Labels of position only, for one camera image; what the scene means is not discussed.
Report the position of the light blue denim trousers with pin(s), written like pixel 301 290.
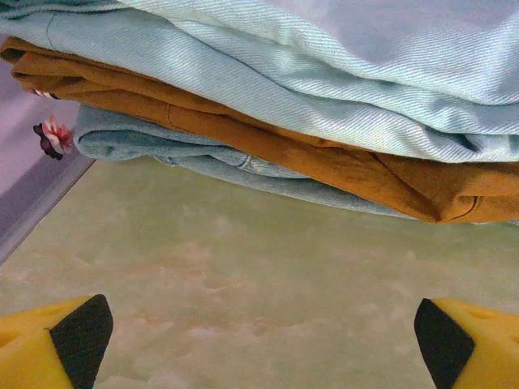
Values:
pixel 162 142

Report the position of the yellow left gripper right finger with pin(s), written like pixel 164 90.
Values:
pixel 486 352

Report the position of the light teal folded trousers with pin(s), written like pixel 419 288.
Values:
pixel 284 61

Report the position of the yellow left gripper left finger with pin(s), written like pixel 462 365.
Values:
pixel 32 348

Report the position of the brown folded trousers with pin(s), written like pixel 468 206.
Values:
pixel 405 182

